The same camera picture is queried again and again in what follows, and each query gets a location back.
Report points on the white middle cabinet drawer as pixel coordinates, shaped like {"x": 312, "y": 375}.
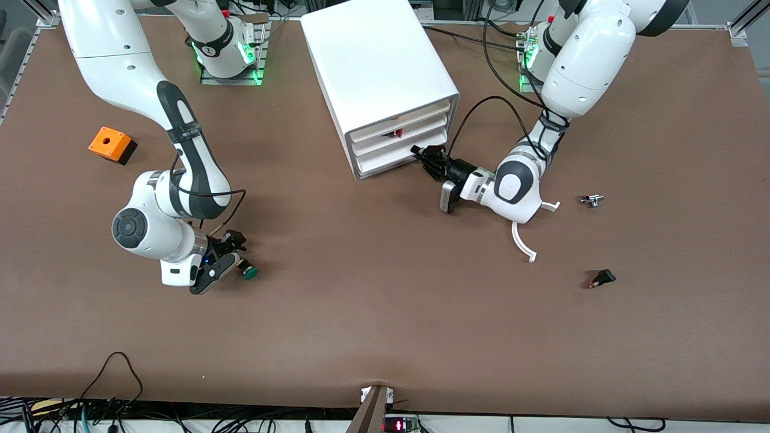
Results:
{"x": 421, "y": 131}

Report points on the white highest cabinet drawer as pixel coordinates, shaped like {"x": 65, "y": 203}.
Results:
{"x": 421, "y": 116}

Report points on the silver post bracket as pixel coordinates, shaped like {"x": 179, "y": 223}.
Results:
{"x": 391, "y": 395}

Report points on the red LED display module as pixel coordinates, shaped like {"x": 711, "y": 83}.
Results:
{"x": 400, "y": 426}

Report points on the green push button switch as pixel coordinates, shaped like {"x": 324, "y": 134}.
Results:
{"x": 250, "y": 272}

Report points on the orange box with black base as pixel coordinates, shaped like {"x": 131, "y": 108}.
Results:
{"x": 108, "y": 142}

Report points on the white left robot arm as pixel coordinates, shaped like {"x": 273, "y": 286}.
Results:
{"x": 589, "y": 54}

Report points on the white drawer cabinet shell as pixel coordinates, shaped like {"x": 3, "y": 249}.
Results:
{"x": 373, "y": 54}

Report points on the small metal toggle switch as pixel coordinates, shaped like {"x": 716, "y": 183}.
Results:
{"x": 592, "y": 201}

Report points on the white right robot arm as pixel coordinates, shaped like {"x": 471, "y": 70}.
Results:
{"x": 108, "y": 48}

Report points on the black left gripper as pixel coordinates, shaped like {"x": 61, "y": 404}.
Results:
{"x": 458, "y": 170}

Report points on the aluminium table side rail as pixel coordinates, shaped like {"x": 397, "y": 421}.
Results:
{"x": 24, "y": 66}

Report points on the small black rocker switch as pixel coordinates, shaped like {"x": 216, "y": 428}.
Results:
{"x": 603, "y": 278}

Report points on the brown camera post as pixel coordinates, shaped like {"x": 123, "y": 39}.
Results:
{"x": 370, "y": 415}

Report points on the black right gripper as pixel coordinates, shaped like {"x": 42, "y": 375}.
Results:
{"x": 220, "y": 246}

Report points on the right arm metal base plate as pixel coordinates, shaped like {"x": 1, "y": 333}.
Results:
{"x": 207, "y": 80}

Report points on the white curved plastic piece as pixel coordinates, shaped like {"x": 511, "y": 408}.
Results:
{"x": 518, "y": 243}

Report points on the aluminium table edge rail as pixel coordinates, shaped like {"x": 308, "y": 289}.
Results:
{"x": 692, "y": 26}

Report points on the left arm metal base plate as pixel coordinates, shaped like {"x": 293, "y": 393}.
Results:
{"x": 529, "y": 85}

